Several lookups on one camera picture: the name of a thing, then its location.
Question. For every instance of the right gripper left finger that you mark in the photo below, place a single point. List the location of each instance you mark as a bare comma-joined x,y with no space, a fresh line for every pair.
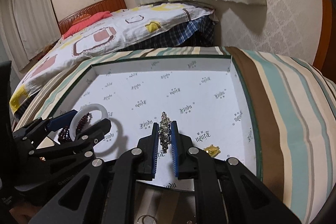
149,146

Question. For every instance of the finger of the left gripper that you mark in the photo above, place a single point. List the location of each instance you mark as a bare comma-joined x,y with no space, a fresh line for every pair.
61,121
84,142

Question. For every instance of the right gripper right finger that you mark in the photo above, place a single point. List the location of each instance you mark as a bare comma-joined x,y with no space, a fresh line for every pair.
184,165

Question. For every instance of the white jade bangle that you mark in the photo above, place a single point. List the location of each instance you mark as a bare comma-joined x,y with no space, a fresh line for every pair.
84,115

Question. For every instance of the silver crystal brooch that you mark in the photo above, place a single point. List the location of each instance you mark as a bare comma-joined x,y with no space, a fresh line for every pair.
165,132

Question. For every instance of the gold figurine red tassel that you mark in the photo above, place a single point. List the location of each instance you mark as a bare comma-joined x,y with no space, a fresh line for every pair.
212,150

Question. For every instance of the left hand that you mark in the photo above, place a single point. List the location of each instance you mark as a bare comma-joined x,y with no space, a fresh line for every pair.
23,213

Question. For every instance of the green shallow tray box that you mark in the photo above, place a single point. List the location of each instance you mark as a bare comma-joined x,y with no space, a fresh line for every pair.
204,94

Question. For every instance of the left white curtain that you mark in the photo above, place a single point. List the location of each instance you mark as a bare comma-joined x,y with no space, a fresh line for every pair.
27,28

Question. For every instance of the red pillow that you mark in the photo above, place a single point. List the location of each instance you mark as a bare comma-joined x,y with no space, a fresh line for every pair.
85,22

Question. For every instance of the bed with patterned sheet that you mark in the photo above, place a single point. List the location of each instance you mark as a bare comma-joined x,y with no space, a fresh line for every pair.
158,26

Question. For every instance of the wooden headboard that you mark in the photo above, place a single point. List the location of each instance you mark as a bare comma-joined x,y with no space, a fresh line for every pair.
105,5

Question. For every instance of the brown wooden door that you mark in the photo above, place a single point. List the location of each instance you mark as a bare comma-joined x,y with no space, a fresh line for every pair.
325,57

